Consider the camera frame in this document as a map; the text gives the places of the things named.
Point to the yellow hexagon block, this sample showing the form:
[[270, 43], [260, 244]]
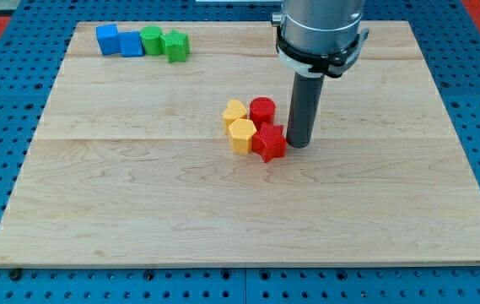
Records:
[[241, 132]]

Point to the blue cube block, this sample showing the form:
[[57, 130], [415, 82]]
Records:
[[130, 44], [108, 39]]

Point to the green cylinder block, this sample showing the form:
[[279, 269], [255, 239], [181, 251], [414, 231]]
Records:
[[151, 40]]

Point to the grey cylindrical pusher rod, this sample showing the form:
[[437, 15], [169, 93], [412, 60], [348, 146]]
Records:
[[305, 99]]

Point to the red star block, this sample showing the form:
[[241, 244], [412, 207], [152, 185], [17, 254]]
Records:
[[269, 142]]

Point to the green star block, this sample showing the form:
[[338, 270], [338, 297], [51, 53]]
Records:
[[176, 46]]

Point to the red cylinder block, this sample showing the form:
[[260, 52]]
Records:
[[262, 109]]

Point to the yellow heart block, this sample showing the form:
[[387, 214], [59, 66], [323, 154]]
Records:
[[235, 110]]

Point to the wooden board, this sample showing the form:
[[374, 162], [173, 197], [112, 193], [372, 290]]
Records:
[[130, 168]]

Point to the blue cube block left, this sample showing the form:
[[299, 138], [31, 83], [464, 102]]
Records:
[[108, 39]]

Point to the blue cube block right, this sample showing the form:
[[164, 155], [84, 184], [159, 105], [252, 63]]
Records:
[[130, 44]]

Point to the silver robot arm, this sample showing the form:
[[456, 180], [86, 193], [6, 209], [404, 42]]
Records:
[[319, 37]]

